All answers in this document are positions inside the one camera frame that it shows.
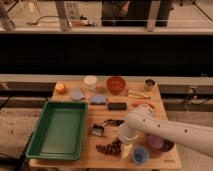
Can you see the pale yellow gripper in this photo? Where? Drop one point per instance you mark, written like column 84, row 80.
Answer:
column 125, row 150

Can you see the dark red grape bunch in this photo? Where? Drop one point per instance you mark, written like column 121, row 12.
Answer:
column 113, row 148

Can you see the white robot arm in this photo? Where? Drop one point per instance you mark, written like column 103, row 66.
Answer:
column 141, row 119

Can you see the small blue cup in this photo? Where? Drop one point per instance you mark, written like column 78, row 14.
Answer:
column 140, row 155

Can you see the small metal cup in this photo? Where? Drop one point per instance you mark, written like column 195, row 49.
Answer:
column 149, row 84

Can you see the white plastic cup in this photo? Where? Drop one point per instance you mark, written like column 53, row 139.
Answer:
column 90, row 82

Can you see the purple bowl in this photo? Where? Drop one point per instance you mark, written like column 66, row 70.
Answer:
column 158, row 143

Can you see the black rectangular block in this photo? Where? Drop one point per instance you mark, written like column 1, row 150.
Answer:
column 117, row 106

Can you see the orange carrot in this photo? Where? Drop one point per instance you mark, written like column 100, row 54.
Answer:
column 137, row 103

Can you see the wooden table board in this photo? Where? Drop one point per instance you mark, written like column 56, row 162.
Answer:
column 91, row 158

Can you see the pale yellow banana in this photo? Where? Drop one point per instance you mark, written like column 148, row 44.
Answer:
column 137, row 94

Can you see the blue sponge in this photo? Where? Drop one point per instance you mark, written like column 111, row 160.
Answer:
column 98, row 100

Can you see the red bowl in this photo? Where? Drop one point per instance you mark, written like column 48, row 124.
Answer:
column 115, row 84

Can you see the green plastic tray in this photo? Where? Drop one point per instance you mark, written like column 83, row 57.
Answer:
column 59, row 133

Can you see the orange fruit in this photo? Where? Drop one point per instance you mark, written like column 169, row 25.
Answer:
column 61, row 88

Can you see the black handled knife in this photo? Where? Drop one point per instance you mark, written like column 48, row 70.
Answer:
column 112, row 122

